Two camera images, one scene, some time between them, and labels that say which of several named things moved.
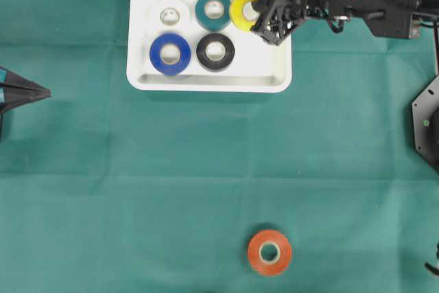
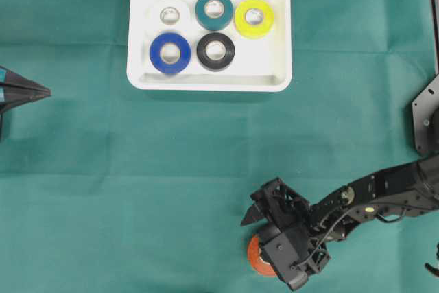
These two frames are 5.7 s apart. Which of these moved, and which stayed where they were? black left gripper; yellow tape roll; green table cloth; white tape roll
Moved: yellow tape roll
Stayed: green table cloth; black left gripper; white tape roll
